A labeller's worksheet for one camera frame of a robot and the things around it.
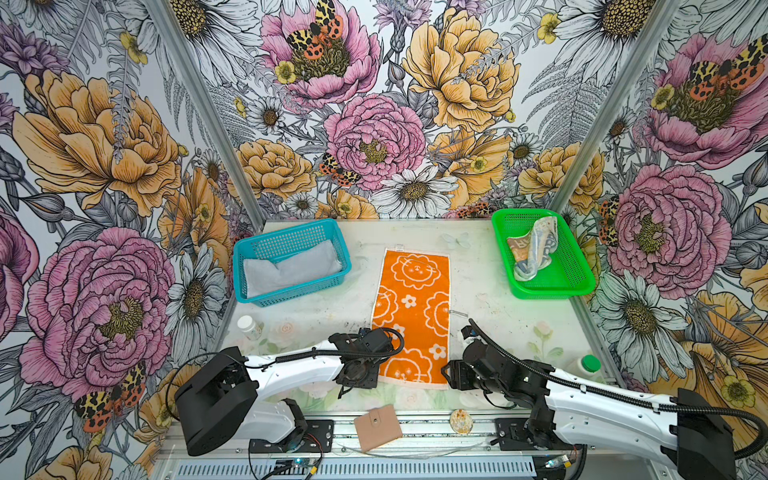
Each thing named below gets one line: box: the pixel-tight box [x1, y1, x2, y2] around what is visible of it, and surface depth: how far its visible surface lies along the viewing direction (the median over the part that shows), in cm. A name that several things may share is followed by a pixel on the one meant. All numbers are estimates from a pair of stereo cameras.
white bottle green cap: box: [577, 354, 602, 379], surface depth 78 cm
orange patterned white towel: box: [371, 248, 450, 390], surface depth 99 cm
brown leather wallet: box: [354, 404, 403, 453], surface depth 77 cm
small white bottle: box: [237, 315, 265, 341], surface depth 89 cm
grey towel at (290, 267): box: [243, 240, 342, 299], surface depth 105 cm
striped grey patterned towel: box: [507, 216, 558, 281], surface depth 108 cm
